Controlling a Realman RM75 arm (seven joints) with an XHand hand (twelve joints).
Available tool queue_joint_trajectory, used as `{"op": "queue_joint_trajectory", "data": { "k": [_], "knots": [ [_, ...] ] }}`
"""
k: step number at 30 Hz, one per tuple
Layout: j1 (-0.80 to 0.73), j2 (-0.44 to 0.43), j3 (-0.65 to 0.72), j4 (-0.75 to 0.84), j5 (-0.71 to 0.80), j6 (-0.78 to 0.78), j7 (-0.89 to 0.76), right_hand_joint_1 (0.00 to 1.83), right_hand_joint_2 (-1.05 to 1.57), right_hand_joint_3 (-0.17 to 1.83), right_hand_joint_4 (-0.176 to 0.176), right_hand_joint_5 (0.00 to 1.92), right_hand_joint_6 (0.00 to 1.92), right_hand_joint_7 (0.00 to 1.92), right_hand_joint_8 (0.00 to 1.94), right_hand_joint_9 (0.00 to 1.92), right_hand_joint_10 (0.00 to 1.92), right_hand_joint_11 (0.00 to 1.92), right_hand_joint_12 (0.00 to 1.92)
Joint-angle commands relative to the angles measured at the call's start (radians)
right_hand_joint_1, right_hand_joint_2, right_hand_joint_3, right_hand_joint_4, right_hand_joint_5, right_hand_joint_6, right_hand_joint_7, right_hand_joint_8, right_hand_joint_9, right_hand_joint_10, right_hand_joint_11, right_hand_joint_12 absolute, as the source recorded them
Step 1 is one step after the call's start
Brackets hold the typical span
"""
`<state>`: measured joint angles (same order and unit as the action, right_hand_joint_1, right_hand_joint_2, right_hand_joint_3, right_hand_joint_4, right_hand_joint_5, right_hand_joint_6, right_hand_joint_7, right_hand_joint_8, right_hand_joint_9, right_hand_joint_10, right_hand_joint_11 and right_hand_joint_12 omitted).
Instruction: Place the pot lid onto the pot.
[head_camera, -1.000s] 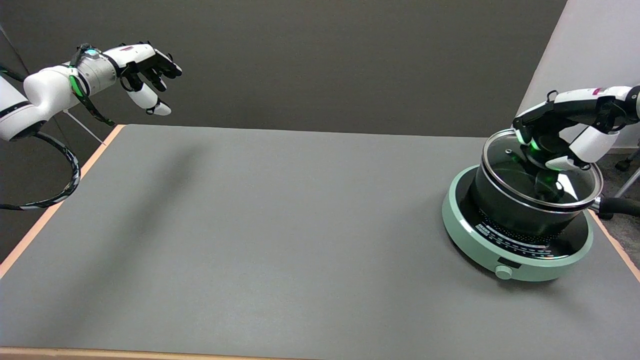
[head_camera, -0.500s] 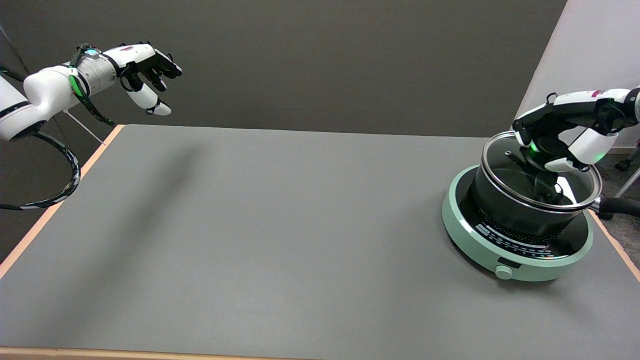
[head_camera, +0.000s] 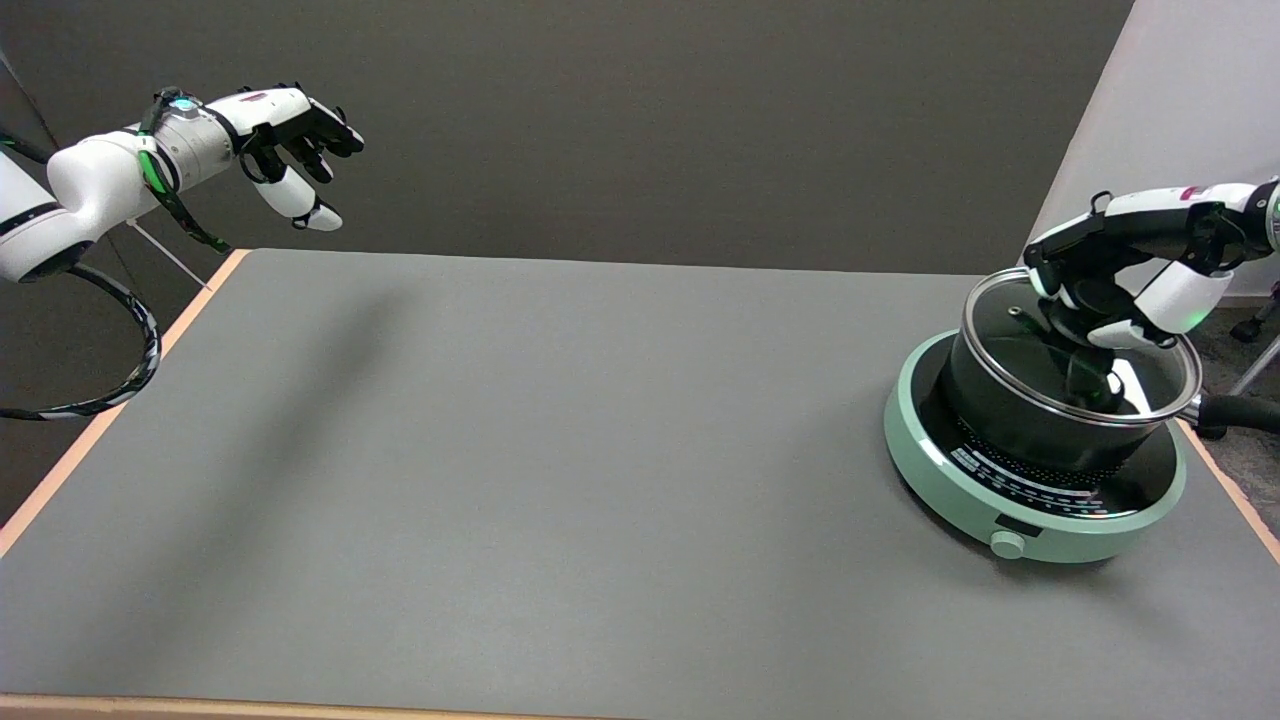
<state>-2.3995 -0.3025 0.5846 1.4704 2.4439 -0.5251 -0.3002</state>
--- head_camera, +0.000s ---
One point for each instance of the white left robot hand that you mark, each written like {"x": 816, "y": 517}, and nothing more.
{"x": 290, "y": 120}

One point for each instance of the glass pot lid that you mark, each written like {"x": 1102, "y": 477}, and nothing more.
{"x": 1010, "y": 350}

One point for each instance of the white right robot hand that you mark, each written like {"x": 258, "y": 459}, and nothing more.
{"x": 1180, "y": 295}

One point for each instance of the green induction cooker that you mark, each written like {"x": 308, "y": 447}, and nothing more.
{"x": 960, "y": 490}

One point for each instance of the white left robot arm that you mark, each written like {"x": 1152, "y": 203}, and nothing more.
{"x": 90, "y": 185}

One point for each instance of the metal chair base with casters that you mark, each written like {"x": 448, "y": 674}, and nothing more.
{"x": 1246, "y": 328}

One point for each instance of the thin white rod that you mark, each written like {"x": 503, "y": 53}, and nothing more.
{"x": 170, "y": 257}

